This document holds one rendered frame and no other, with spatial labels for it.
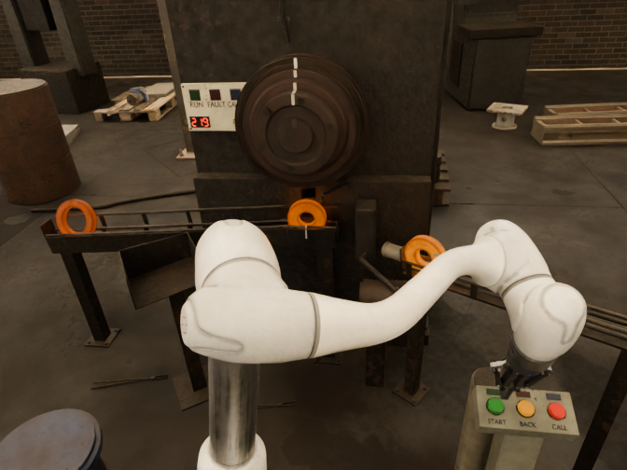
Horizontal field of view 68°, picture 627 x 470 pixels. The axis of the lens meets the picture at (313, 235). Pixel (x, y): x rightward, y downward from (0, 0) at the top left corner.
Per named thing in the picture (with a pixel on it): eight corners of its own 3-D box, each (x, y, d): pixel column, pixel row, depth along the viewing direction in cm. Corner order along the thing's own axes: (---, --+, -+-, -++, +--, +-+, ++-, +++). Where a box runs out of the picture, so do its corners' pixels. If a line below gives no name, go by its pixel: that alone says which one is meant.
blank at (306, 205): (285, 200, 183) (284, 203, 180) (324, 197, 181) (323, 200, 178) (291, 232, 191) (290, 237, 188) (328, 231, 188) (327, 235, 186)
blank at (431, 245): (421, 277, 170) (416, 281, 168) (401, 240, 169) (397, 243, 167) (455, 269, 158) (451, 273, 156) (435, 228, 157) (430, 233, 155)
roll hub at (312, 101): (262, 169, 168) (253, 90, 154) (339, 170, 164) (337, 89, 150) (258, 174, 163) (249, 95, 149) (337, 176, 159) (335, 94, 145)
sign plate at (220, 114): (190, 129, 184) (182, 83, 175) (254, 129, 181) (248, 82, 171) (188, 131, 182) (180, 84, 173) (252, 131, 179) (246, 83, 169)
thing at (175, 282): (160, 382, 210) (118, 250, 173) (215, 361, 219) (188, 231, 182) (169, 416, 194) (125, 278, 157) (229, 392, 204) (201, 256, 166)
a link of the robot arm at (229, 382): (200, 553, 104) (195, 465, 122) (271, 537, 108) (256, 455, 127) (188, 263, 67) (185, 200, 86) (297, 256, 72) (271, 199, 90)
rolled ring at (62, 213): (99, 213, 201) (104, 212, 204) (63, 191, 202) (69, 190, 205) (83, 248, 205) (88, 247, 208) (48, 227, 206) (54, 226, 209)
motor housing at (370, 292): (359, 366, 213) (360, 271, 186) (408, 369, 210) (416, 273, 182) (358, 388, 202) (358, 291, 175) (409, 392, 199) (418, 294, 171)
